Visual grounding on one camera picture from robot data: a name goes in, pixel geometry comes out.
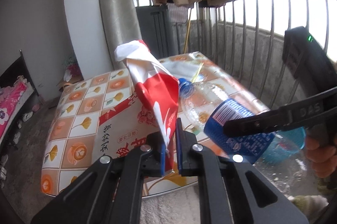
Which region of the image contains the pink floral blanket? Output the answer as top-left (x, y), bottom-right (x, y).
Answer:
top-left (0, 76), bottom-right (29, 135)

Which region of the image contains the person's left leg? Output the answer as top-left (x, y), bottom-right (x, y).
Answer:
top-left (139, 184), bottom-right (206, 224)

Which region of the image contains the row of shoes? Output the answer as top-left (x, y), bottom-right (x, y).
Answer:
top-left (0, 104), bottom-right (40, 188)

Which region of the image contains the red and white plastic bag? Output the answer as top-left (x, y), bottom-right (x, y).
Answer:
top-left (114, 40), bottom-right (179, 158)

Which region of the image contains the clear plastic bottle blue label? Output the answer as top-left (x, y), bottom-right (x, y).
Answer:
top-left (178, 78), bottom-right (306, 165)

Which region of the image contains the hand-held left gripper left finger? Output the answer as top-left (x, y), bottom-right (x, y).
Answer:
top-left (30, 132), bottom-right (169, 224)

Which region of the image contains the yellow broom handle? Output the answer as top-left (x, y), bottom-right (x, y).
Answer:
top-left (183, 9), bottom-right (191, 53)

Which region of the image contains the blue mesh wastebasket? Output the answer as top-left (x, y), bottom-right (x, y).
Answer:
top-left (262, 126), bottom-right (306, 165)

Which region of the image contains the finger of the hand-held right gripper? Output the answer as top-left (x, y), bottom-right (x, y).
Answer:
top-left (223, 91), bottom-right (337, 138)

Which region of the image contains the person's right hand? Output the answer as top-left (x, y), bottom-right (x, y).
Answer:
top-left (305, 134), bottom-right (337, 179)

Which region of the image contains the translucent red printed snack bag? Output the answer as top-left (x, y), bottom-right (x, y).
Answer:
top-left (96, 96), bottom-right (185, 174)

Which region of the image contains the grey curtain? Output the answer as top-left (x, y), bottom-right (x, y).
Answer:
top-left (99, 0), bottom-right (144, 77)

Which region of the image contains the tiled pattern table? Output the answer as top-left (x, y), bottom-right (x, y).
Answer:
top-left (41, 51), bottom-right (271, 197)

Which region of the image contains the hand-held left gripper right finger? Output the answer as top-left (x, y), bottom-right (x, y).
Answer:
top-left (176, 117), bottom-right (310, 224)

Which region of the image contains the clear plastic bag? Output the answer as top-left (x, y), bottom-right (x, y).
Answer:
top-left (160, 59), bottom-right (211, 79)

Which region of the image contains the dark wooden bed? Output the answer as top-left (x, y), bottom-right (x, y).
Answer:
top-left (0, 50), bottom-right (40, 140)

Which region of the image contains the yellow wrapper strip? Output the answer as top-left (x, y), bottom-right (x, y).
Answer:
top-left (191, 63), bottom-right (204, 82)

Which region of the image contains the dark cabinet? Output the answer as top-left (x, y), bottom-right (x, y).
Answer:
top-left (135, 4), bottom-right (175, 58)

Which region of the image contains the pink flower bouquet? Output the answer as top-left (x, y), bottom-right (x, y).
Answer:
top-left (62, 54), bottom-right (82, 82)

